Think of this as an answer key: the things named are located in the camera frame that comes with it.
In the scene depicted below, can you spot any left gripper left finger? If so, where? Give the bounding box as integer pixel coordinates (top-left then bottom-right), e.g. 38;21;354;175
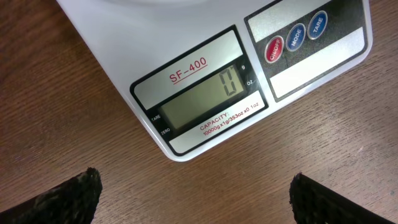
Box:
1;167;103;224

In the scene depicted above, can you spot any white digital kitchen scale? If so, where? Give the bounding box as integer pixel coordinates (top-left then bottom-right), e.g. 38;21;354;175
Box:
59;0;373;162

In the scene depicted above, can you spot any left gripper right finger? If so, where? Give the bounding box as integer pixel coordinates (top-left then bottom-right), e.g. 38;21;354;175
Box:
289;173;394;224

